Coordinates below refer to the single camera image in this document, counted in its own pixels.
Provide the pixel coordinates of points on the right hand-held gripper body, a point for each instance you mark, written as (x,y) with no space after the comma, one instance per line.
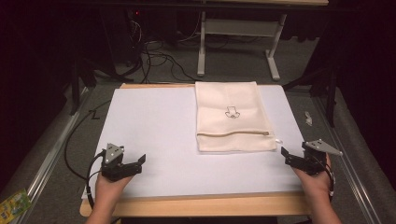
(317,152)

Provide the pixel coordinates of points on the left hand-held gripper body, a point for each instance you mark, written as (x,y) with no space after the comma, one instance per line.
(112,159)

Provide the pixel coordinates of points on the cream zippered mesh laundry bag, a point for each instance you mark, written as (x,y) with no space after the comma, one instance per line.
(232,115)

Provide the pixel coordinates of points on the person's right hand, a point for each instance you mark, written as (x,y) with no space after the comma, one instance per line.
(315,183)

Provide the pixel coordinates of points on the person's left hand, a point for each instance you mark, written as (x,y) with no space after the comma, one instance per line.
(109,186)

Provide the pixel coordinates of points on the white table mat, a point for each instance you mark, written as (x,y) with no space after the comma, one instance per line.
(155,133)

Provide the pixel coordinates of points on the crumpled clear plastic scrap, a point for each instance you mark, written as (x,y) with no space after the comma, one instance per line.
(308,118)

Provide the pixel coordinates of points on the black stand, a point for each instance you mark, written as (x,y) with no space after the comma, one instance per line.
(330,93)
(76,84)

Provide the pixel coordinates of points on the wooden table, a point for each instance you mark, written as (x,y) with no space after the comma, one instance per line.
(199,205)

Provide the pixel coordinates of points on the green and yellow packet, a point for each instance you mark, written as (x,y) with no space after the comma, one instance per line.
(13,206)

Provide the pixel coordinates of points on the black computer tower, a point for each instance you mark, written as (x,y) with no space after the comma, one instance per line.
(123,34)

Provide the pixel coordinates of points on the metal floor rail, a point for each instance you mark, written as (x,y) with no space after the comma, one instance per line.
(51,155)
(345,155)

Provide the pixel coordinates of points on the white metal desk frame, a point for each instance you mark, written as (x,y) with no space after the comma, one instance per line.
(239,28)

